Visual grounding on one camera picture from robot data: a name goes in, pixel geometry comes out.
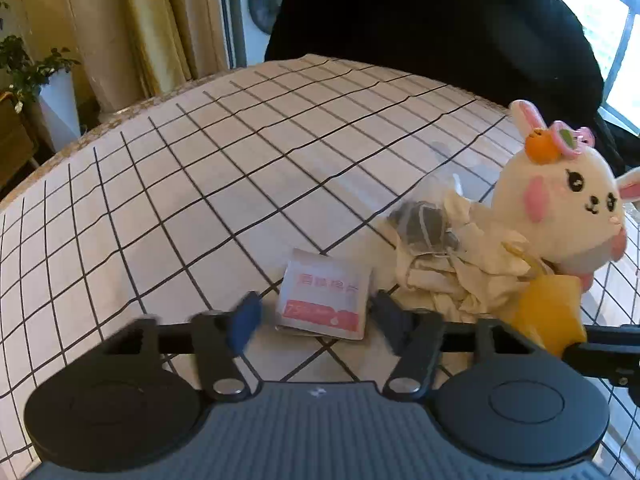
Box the white cloth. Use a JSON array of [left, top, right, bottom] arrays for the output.
[[391, 174, 552, 322]]

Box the pink alcohol wipe packet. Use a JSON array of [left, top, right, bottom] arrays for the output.
[[274, 249, 372, 340]]

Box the grey tea bag packet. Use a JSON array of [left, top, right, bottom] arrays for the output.
[[387, 200, 459, 256]]

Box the white bunny plush toy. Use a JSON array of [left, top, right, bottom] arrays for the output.
[[491, 100, 639, 290]]

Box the black and white grid tablecloth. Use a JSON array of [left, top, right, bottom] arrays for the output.
[[0, 53, 640, 480]]

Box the wooden sideboard cabinet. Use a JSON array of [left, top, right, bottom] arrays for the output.
[[0, 91, 40, 198]]

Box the black draped chair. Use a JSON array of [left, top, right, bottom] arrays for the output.
[[266, 0, 639, 174]]

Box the potted green plant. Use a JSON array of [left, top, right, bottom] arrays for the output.
[[1, 35, 81, 152]]

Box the yellow beige curtain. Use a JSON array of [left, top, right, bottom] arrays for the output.
[[10, 0, 231, 114]]

